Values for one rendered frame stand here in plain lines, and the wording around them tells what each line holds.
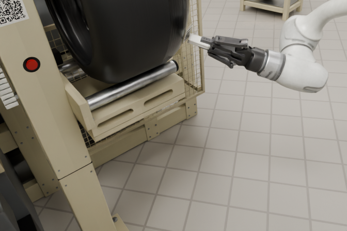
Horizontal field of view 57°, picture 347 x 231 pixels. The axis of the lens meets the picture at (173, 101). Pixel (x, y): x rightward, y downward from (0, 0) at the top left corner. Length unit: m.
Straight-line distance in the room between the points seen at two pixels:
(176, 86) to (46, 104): 0.43
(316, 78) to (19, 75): 0.86
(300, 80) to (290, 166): 1.04
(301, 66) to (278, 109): 1.37
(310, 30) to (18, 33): 0.85
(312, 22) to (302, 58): 0.12
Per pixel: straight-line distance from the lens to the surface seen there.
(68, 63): 1.24
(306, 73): 1.04
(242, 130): 2.19
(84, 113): 0.96
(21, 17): 0.93
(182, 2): 0.89
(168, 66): 1.09
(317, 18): 1.09
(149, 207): 1.82
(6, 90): 1.00
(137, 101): 1.04
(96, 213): 1.42
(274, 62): 1.01
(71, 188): 1.27
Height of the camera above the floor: 1.47
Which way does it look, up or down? 36 degrees down
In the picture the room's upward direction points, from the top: 7 degrees counter-clockwise
